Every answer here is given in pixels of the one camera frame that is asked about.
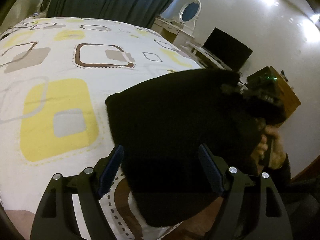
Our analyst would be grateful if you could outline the white tv stand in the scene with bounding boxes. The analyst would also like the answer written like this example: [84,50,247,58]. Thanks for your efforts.
[186,41,233,71]

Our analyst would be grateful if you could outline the white dressing table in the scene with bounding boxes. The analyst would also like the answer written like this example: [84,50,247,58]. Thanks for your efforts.
[151,17,194,47]

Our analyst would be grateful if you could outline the small round fan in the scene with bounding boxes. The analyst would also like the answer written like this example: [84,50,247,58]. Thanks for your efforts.
[39,0,50,12]

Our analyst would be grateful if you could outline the black pants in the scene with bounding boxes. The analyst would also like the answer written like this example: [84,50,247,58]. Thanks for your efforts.
[105,68,266,228]

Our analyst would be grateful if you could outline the white oval vanity mirror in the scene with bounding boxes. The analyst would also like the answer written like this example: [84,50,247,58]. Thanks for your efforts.
[178,0,202,29]

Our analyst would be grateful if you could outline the patterned white bed sheet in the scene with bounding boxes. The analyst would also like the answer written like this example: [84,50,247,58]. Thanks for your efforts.
[1,17,198,239]

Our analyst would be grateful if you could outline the black flat television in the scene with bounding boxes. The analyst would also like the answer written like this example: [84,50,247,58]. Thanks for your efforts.
[202,28,253,72]

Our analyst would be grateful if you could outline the right hand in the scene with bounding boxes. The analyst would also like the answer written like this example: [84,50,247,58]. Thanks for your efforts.
[251,126,286,174]

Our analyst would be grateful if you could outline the brown wooden drawer cabinet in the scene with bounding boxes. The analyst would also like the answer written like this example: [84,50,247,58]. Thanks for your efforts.
[268,66,301,119]

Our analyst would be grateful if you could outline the dark sleeved right forearm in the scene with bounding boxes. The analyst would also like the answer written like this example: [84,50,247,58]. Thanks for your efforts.
[279,157,319,239]

